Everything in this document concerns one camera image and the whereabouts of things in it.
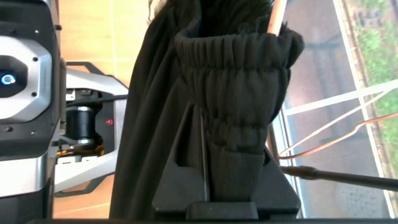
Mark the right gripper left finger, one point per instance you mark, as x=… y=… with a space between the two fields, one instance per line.
x=183 y=180

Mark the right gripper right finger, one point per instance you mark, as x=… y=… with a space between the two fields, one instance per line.
x=276 y=193

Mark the black garment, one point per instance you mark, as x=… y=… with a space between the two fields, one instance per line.
x=233 y=77

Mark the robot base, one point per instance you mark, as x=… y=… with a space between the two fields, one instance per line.
x=25 y=93

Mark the black clothes rack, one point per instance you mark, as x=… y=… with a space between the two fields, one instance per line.
x=342 y=177

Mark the window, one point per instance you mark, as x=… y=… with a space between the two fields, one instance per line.
x=326 y=77

